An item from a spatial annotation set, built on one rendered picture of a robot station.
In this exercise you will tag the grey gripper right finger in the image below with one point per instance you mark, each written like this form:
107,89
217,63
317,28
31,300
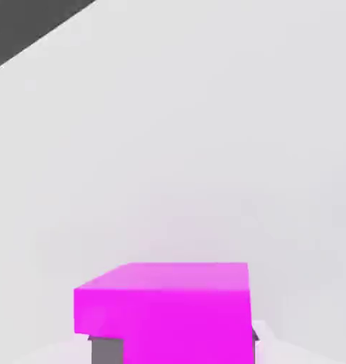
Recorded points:
260,344

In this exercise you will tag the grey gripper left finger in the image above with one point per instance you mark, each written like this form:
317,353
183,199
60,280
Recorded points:
107,351

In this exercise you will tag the small magenta cube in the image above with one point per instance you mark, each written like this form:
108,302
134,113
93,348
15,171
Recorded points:
172,312

